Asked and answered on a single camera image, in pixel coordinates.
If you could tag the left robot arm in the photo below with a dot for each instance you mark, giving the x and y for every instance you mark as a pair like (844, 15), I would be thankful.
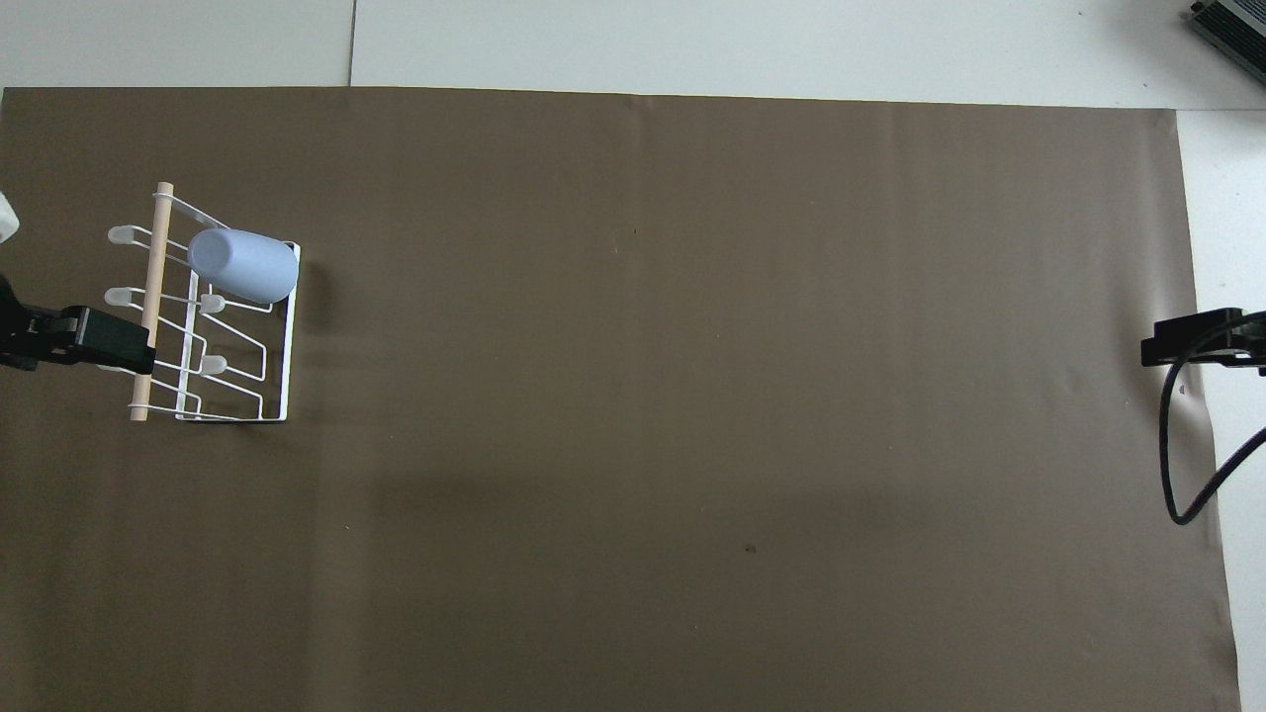
(5, 218)

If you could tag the light blue plastic cup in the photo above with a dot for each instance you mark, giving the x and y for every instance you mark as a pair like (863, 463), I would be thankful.
(245, 265)

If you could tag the grey metal device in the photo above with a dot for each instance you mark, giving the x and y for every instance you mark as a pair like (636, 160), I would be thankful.
(1236, 25)

